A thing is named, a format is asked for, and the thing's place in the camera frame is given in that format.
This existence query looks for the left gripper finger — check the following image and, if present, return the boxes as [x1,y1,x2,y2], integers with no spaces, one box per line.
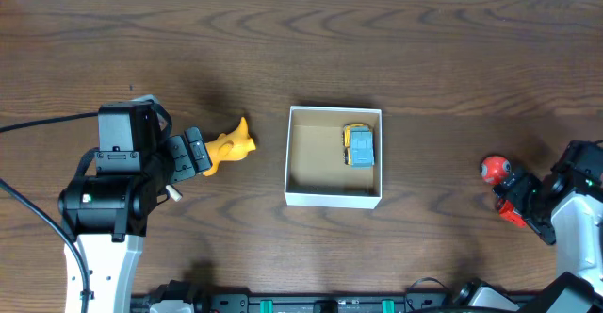
[167,136,197,184]
[185,126,213,173]

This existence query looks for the red toy car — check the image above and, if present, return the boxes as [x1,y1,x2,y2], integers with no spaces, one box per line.
[495,198,527,228]

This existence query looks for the orange toy rhino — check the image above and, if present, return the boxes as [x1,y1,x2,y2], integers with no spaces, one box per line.
[202,117,256,177]

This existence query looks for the yellow grey toy truck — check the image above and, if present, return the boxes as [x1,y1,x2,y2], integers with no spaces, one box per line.
[342,124,375,169]

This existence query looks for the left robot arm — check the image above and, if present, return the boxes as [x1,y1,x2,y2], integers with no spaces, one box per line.
[57,95,213,312]

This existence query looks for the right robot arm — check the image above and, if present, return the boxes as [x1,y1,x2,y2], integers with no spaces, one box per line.
[493,140,602,312]

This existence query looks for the red toy ball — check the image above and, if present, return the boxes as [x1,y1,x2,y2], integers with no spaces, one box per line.
[481,156,512,185]

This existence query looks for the white cardboard box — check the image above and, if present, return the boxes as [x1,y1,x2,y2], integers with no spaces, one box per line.
[284,106,383,209]

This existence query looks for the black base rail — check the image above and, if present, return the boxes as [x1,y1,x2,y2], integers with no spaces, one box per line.
[130,278,535,313]

